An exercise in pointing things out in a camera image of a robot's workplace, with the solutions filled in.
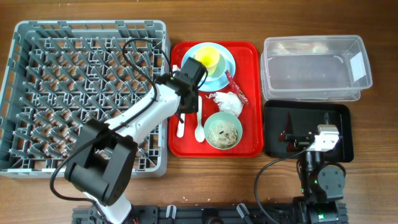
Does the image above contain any rice food waste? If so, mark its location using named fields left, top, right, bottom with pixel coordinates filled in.
left=208, top=120, right=239, bottom=149

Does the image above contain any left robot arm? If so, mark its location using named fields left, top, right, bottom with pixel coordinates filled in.
left=65, top=70, right=208, bottom=223

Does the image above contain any light blue plate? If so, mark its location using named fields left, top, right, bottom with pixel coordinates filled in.
left=181, top=42, right=236, bottom=92

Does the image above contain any white plastic fork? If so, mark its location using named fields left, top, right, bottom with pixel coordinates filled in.
left=172, top=64, right=186, bottom=139

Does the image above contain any red plastic tray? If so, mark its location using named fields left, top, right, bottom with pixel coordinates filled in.
left=168, top=41, right=264, bottom=158

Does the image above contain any clear plastic bin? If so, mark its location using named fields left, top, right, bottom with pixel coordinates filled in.
left=261, top=35, right=373, bottom=101

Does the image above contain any light green saucer bowl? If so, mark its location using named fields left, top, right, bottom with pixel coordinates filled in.
left=206, top=54, right=226, bottom=82

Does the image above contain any black tray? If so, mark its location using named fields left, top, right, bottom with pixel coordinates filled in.
left=263, top=100, right=354, bottom=162

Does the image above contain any yellow plastic cup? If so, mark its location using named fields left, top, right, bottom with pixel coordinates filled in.
left=195, top=46, right=220, bottom=75

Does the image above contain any white plastic spoon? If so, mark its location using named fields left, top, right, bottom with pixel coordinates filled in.
left=195, top=96, right=205, bottom=142

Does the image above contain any white napkin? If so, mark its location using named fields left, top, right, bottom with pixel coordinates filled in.
left=206, top=92, right=244, bottom=117

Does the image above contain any grey dishwasher rack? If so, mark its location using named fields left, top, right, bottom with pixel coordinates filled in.
left=1, top=20, right=170, bottom=178

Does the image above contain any red snack wrapper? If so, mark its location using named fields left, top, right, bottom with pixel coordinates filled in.
left=225, top=70, right=249, bottom=105

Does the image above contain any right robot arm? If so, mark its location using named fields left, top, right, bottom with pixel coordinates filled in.
left=279, top=114, right=348, bottom=223

